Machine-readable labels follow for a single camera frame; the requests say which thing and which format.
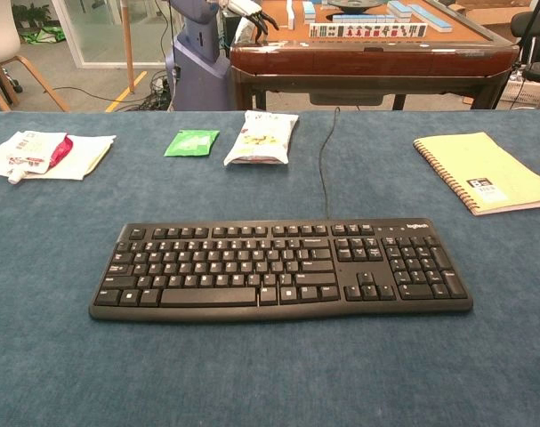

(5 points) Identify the black Logitech keyboard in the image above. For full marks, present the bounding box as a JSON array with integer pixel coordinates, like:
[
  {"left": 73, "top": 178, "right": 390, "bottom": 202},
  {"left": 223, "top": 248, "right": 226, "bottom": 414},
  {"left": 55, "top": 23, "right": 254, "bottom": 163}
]
[{"left": 88, "top": 217, "right": 474, "bottom": 324}]

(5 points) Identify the white snack bag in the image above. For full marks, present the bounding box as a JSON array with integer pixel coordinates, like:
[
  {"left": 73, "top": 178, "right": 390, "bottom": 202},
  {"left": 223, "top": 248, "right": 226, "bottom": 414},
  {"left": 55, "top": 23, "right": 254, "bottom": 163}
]
[{"left": 223, "top": 109, "right": 300, "bottom": 166}]

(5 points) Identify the green snack packet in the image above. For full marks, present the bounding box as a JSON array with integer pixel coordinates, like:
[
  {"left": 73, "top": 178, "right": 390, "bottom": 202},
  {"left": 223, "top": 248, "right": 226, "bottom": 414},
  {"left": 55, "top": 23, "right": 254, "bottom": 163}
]
[{"left": 163, "top": 129, "right": 221, "bottom": 158}]

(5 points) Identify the blue velvet tablecloth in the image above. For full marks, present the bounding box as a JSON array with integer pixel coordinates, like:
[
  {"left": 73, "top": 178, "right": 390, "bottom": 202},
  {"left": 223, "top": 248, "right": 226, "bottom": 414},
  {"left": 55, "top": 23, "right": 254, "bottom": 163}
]
[{"left": 0, "top": 109, "right": 540, "bottom": 427}]

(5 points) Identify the purple background robot body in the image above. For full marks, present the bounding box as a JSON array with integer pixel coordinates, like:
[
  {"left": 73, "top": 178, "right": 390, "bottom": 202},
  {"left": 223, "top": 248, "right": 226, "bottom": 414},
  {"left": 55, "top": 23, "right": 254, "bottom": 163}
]
[{"left": 164, "top": 0, "right": 233, "bottom": 112}]

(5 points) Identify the brown mahjong table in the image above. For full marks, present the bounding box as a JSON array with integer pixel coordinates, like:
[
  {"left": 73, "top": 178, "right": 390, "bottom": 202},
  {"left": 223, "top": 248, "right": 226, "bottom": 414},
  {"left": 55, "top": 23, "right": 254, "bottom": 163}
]
[{"left": 229, "top": 0, "right": 520, "bottom": 112}]

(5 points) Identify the white cloth napkin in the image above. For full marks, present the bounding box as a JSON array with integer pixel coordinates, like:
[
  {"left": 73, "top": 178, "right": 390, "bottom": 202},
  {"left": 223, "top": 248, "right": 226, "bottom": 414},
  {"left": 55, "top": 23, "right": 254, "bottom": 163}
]
[{"left": 23, "top": 134, "right": 117, "bottom": 181}]

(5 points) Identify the yellow floor tape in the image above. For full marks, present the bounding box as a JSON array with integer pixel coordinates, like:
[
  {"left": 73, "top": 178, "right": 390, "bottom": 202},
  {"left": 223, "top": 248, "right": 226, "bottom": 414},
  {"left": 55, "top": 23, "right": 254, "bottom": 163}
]
[{"left": 105, "top": 70, "right": 149, "bottom": 113}]

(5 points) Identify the background robot black-white hand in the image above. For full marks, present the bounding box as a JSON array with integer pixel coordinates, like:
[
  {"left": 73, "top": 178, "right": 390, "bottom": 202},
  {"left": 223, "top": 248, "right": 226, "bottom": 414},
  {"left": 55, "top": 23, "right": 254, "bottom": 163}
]
[{"left": 227, "top": 0, "right": 280, "bottom": 45}]

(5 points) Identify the row of face-up mahjong tiles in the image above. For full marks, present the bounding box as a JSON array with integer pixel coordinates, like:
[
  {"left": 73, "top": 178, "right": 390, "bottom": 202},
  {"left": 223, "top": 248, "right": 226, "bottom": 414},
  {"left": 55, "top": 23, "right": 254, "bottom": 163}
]
[{"left": 309, "top": 22, "right": 429, "bottom": 39}]

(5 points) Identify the row of blue-backed mahjong tiles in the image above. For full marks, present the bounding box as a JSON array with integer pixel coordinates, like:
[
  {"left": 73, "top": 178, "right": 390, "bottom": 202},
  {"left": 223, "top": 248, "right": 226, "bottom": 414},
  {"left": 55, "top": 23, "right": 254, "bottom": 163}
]
[{"left": 332, "top": 13, "right": 398, "bottom": 25}]

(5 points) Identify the wooden pole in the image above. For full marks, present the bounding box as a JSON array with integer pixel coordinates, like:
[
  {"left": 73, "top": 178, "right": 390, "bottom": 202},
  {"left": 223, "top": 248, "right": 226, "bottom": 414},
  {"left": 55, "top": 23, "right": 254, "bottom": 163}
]
[{"left": 119, "top": 0, "right": 136, "bottom": 95}]

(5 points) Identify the yellow spiral notebook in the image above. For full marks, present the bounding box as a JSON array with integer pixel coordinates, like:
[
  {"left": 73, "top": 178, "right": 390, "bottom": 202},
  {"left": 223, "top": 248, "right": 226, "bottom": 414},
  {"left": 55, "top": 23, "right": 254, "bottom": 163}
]
[{"left": 413, "top": 131, "right": 540, "bottom": 217}]

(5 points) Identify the white red spout pouch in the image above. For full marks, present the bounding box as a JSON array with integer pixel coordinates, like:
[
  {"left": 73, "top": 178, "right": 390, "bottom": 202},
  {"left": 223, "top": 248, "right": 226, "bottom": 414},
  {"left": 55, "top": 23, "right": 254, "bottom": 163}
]
[{"left": 0, "top": 130, "right": 75, "bottom": 185}]

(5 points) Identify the long blue-backed mahjong tile row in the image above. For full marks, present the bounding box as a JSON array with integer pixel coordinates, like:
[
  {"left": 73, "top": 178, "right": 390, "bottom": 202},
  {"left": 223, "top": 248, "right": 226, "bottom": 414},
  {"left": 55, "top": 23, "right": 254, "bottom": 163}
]
[{"left": 387, "top": 0, "right": 454, "bottom": 33}]

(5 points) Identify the white plastic crate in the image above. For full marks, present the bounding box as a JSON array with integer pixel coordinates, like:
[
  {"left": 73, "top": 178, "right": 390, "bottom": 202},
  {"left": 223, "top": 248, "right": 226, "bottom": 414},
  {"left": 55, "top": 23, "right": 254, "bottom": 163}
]
[{"left": 499, "top": 73, "right": 540, "bottom": 109}]

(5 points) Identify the green bag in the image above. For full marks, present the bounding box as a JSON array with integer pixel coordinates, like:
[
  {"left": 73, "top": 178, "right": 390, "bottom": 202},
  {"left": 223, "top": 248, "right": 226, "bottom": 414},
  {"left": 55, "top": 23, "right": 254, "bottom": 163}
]
[{"left": 19, "top": 25, "right": 67, "bottom": 45}]

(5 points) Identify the white chair with wooden legs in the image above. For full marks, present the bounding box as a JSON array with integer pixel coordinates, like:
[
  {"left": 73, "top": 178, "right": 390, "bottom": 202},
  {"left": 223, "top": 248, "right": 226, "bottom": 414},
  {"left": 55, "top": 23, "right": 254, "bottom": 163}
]
[{"left": 0, "top": 0, "right": 71, "bottom": 113}]

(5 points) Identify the black office chair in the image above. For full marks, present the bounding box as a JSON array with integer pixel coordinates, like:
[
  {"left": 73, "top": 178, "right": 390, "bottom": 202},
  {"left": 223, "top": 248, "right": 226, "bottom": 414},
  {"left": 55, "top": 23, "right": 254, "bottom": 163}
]
[{"left": 508, "top": 0, "right": 540, "bottom": 110}]

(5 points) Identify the thin black cable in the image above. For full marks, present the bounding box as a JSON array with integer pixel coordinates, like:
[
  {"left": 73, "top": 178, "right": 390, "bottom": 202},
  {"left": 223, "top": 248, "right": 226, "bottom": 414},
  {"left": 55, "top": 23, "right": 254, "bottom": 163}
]
[{"left": 318, "top": 106, "right": 342, "bottom": 220}]

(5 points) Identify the bundle of floor cables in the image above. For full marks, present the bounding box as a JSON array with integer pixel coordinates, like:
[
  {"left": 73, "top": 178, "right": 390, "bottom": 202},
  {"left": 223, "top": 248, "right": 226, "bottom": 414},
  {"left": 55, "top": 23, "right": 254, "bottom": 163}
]
[{"left": 125, "top": 70, "right": 172, "bottom": 112}]

